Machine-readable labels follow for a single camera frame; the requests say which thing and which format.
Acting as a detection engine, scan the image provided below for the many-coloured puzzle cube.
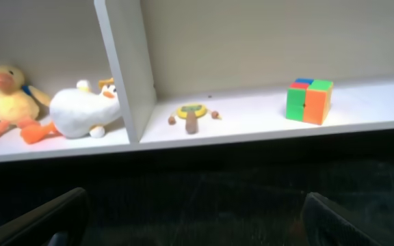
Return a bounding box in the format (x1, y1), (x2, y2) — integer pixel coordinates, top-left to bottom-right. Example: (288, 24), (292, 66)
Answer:
(285, 78), (334, 126)

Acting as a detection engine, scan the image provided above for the white plush duck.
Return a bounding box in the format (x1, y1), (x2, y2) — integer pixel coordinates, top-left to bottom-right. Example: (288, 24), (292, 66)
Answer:
(21, 77), (122, 145)

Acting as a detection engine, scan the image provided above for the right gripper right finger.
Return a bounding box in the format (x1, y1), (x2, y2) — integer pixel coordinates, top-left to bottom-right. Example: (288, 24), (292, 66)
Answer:
(301, 191), (389, 246)

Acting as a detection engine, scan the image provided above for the white shelf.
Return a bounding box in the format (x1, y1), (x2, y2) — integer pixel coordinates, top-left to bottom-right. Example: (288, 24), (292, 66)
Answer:
(0, 0), (394, 165)

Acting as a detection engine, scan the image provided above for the yellow rattle drum toy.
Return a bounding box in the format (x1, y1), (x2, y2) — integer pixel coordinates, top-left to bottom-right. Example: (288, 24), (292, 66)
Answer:
(168, 103), (222, 135)

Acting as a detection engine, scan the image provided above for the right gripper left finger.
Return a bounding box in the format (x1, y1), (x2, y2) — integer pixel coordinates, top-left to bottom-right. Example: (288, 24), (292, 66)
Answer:
(0, 187), (90, 246)

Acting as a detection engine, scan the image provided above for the yellow plush duck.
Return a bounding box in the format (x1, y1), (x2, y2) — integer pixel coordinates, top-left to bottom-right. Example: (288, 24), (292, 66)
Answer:
(0, 64), (53, 140)

